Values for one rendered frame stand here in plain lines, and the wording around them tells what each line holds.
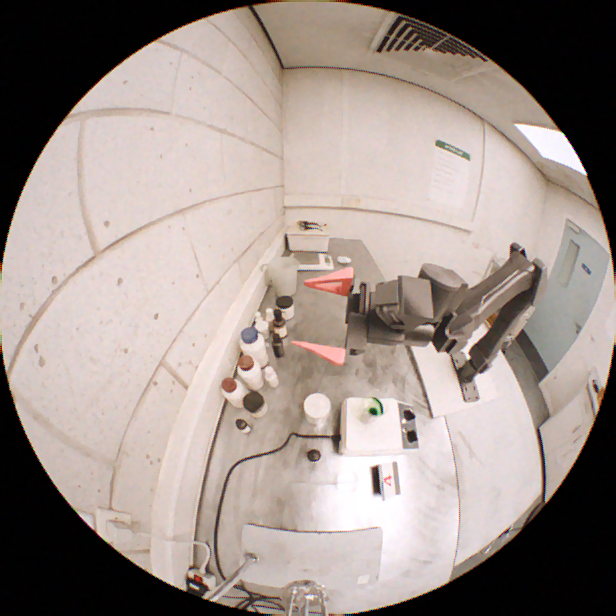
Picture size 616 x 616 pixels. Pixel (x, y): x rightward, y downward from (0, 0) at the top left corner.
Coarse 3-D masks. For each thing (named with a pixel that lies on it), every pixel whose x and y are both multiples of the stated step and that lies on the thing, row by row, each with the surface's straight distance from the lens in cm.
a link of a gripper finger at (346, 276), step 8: (336, 272) 27; (344, 272) 27; (352, 272) 26; (312, 280) 28; (320, 280) 27; (328, 280) 27; (336, 280) 27; (344, 280) 27; (352, 280) 28; (320, 288) 30; (328, 288) 30; (336, 288) 31; (344, 288) 29; (352, 288) 29; (352, 296) 30; (352, 304) 29
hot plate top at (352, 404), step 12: (348, 408) 42; (396, 408) 45; (348, 420) 41; (384, 420) 43; (396, 420) 44; (348, 432) 40; (360, 432) 41; (372, 432) 42; (384, 432) 43; (396, 432) 44; (348, 444) 40; (360, 444) 41; (372, 444) 41; (384, 444) 42; (396, 444) 43
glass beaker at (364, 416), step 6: (372, 390) 37; (366, 396) 38; (372, 396) 39; (378, 396) 39; (384, 396) 38; (384, 402) 39; (360, 408) 38; (366, 408) 35; (384, 408) 39; (360, 414) 39; (366, 414) 36; (372, 414) 35; (384, 414) 36; (360, 420) 40; (366, 420) 39; (372, 420) 38
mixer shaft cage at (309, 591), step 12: (288, 588) 38; (300, 588) 38; (312, 588) 38; (324, 588) 41; (288, 600) 36; (300, 600) 40; (312, 600) 40; (324, 600) 37; (288, 612) 33; (300, 612) 38; (324, 612) 34
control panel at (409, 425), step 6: (402, 408) 50; (408, 408) 52; (402, 414) 49; (402, 420) 48; (414, 420) 53; (402, 426) 47; (408, 426) 50; (414, 426) 52; (402, 432) 47; (402, 438) 46; (402, 444) 46; (408, 444) 48; (414, 444) 50
